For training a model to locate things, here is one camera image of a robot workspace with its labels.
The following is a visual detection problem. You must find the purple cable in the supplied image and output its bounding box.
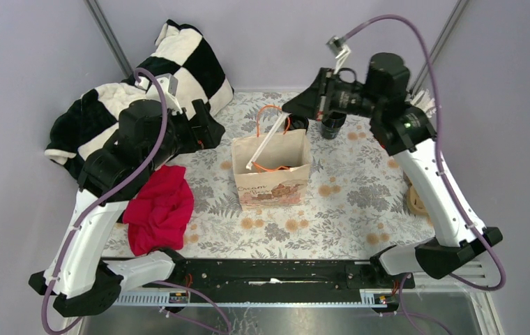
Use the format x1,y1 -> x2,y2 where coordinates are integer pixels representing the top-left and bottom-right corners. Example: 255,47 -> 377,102
40,67 -> 233,335
338,13 -> 508,335

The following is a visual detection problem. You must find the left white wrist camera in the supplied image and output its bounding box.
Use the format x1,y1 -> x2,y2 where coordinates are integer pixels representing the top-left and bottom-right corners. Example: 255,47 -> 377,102
135,74 -> 183,115

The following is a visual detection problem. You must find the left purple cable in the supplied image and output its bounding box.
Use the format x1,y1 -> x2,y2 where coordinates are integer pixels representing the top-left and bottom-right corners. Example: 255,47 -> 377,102
40,67 -> 233,335

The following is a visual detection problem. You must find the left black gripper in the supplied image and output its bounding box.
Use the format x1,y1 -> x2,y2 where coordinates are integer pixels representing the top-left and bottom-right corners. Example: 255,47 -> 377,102
144,98 -> 226,172

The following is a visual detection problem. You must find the stack of black lids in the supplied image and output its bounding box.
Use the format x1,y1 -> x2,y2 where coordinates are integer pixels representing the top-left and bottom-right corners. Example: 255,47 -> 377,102
286,114 -> 310,131

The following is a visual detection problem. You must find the peach paper bag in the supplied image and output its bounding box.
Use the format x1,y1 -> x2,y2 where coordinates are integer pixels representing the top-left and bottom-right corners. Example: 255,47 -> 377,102
232,105 -> 312,211

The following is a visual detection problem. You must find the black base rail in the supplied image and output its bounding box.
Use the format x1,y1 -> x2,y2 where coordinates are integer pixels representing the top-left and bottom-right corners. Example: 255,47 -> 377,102
166,258 -> 400,304

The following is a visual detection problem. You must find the brown cardboard cup carrier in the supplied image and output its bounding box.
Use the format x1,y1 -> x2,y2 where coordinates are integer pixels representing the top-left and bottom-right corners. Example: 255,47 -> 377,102
406,185 -> 429,217

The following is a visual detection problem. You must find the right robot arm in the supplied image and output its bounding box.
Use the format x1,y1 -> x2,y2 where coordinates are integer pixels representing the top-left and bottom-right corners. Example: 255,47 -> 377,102
282,52 -> 503,288

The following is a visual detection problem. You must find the stack of black cups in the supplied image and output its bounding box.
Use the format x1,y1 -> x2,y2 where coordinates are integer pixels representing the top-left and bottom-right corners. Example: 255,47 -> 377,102
321,112 -> 347,140

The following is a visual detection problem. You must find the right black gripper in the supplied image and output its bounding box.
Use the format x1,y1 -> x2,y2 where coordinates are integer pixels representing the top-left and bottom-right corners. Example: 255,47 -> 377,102
281,68 -> 382,121

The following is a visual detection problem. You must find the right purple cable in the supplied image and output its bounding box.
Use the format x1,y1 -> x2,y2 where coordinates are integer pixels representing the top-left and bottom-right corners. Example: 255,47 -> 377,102
338,13 -> 508,335

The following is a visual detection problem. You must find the single white paper straw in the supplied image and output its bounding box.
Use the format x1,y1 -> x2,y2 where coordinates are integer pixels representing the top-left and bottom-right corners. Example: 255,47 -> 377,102
245,112 -> 289,170

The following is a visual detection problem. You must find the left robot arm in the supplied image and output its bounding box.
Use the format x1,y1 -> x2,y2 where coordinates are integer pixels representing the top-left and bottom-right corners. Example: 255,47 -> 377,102
29,100 -> 225,318

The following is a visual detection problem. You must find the white paper straws bundle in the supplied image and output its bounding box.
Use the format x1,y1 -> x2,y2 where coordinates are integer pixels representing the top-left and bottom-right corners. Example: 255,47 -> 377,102
410,89 -> 437,119

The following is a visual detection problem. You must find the floral tablecloth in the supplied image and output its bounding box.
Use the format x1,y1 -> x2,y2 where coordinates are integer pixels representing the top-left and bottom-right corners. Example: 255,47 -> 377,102
103,91 -> 451,261

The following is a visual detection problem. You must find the red cloth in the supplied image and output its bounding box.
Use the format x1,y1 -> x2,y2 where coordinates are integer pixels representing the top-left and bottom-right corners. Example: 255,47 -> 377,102
122,165 -> 195,256

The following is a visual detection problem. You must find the black white checkered blanket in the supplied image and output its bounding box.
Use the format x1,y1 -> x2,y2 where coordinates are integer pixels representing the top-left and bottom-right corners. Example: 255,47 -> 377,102
44,20 -> 234,178

